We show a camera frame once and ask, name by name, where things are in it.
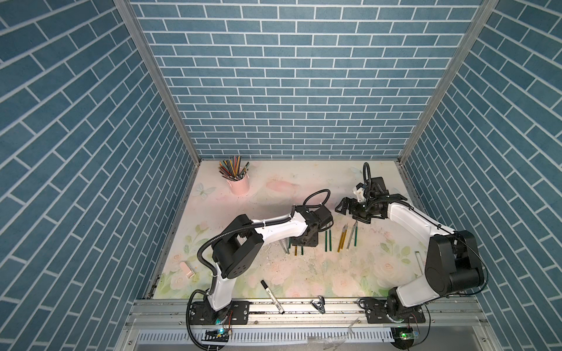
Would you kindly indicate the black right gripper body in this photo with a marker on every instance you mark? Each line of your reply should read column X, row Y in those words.
column 361, row 211

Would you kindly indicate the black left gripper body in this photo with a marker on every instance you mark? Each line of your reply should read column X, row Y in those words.
column 311, row 241

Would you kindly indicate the silver carving knife capped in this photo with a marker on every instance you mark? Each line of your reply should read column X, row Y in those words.
column 352, row 234

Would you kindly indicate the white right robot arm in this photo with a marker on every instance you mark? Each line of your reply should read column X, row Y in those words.
column 453, row 263

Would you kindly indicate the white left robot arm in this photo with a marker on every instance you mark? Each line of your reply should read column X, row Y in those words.
column 231, row 253

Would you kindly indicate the silver carving knife leftmost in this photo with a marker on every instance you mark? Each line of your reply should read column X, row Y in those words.
column 284, row 246

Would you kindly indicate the green white marker pen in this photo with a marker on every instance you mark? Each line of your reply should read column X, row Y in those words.
column 420, row 261

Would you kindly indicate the pink metal pencil cup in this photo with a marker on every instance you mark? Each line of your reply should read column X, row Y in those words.
column 239, row 187

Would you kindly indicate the black binder clip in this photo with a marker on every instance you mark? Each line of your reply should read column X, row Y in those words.
column 319, row 304

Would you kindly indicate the black marker pen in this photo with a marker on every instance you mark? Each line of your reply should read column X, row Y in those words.
column 275, row 301

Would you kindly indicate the coloured pencils bundle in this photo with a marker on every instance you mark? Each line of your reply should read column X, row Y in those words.
column 233, row 168

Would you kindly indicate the pink eraser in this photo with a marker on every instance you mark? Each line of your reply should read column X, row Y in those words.
column 186, row 270

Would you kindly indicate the aluminium front rail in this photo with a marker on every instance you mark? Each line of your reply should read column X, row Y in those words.
column 447, row 324

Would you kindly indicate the aluminium corner frame post right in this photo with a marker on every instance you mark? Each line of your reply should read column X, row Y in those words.
column 476, row 26

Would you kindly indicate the aluminium corner frame post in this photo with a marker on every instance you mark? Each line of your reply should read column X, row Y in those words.
column 476, row 26
column 133, row 26

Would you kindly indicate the aluminium corner frame post left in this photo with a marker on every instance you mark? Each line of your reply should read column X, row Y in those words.
column 133, row 26

